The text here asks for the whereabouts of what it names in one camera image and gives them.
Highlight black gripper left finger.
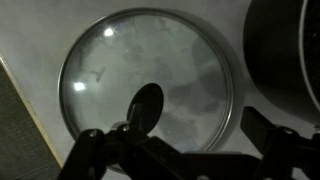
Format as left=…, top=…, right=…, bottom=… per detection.
left=56, top=103, right=188, bottom=180

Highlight black cooking pot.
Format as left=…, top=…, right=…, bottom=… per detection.
left=242, top=0, right=320, bottom=126

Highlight glass lid with black knob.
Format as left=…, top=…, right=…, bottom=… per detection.
left=57, top=7, right=235, bottom=174

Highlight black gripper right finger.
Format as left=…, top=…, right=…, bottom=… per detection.
left=239, top=106, right=320, bottom=180

